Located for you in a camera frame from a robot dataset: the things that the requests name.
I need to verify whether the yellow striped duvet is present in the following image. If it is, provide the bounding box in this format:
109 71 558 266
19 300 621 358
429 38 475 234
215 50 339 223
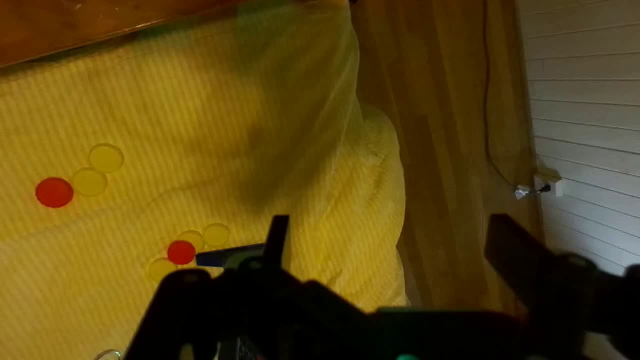
0 0 410 360

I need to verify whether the wooden bunk bed frame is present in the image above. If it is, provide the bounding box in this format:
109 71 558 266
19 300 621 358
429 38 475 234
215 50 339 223
0 0 248 70

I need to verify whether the red plastic game disc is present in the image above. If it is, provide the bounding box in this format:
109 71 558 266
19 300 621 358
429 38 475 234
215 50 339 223
34 176 76 209
164 238 197 268

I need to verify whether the white wall power outlet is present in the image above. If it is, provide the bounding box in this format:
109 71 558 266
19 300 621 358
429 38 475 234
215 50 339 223
511 167 565 202

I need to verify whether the thin black floor cable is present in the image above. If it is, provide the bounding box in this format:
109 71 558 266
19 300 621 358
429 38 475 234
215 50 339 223
479 0 524 189

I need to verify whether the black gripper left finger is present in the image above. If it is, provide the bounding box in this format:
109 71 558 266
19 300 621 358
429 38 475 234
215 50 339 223
121 213 315 360

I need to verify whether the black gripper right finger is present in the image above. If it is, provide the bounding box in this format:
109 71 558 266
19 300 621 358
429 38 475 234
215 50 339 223
484 213 640 360

